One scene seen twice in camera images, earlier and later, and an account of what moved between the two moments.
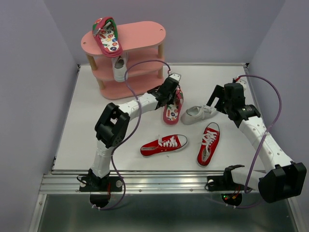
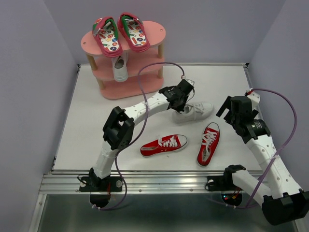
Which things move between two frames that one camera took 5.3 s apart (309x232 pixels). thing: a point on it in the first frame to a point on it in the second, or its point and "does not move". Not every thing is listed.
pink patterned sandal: (106, 36) does not move
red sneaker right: (211, 137) does not move
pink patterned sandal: (171, 111) to (132, 27)
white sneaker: (119, 66) does not move
